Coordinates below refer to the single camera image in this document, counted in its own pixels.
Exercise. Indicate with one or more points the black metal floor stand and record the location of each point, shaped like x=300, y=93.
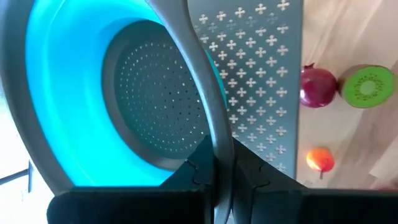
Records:
x=30, y=177

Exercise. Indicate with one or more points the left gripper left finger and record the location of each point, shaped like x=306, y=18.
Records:
x=140, y=205

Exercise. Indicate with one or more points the grey perforated metal shelf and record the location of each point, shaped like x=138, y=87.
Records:
x=264, y=77

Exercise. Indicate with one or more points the small orange red fruit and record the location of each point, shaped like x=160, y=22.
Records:
x=320, y=159

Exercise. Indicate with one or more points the green kiwi half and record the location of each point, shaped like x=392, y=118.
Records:
x=367, y=87

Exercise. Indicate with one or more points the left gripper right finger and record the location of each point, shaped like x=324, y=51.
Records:
x=295, y=205

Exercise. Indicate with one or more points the blue collapsible colander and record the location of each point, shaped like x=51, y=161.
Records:
x=62, y=93

